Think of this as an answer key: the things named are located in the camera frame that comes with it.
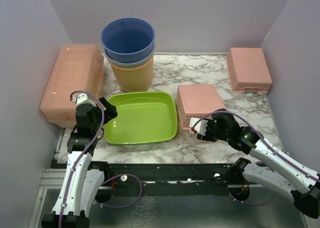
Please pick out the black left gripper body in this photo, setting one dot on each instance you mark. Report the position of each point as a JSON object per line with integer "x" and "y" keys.
{"x": 98, "y": 113}

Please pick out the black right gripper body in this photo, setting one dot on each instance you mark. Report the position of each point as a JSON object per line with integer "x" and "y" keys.
{"x": 212, "y": 133}

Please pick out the pink perforated basket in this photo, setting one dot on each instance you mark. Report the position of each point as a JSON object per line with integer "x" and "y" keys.
{"x": 196, "y": 100}
{"x": 248, "y": 70}

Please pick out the green plastic tray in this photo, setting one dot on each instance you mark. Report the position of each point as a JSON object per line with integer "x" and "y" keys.
{"x": 143, "y": 118}

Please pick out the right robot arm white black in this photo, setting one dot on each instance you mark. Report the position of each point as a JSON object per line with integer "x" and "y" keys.
{"x": 284, "y": 175}

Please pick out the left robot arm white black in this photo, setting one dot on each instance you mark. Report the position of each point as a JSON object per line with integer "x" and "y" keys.
{"x": 83, "y": 176}

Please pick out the orange plastic bucket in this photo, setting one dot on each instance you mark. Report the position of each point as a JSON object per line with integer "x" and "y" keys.
{"x": 136, "y": 78}

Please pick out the translucent pink storage box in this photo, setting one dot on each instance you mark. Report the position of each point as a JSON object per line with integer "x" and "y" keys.
{"x": 77, "y": 67}

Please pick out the light blue plastic bucket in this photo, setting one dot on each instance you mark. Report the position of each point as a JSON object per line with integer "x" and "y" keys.
{"x": 131, "y": 60}

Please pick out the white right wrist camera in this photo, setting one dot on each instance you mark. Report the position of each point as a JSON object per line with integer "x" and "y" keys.
{"x": 198, "y": 126}

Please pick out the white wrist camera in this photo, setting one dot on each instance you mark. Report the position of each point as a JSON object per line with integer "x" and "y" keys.
{"x": 198, "y": 126}
{"x": 81, "y": 99}

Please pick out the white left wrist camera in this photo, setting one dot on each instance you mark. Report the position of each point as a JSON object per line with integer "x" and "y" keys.
{"x": 81, "y": 99}

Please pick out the black metal base rail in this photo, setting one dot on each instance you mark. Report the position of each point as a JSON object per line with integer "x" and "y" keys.
{"x": 174, "y": 179}

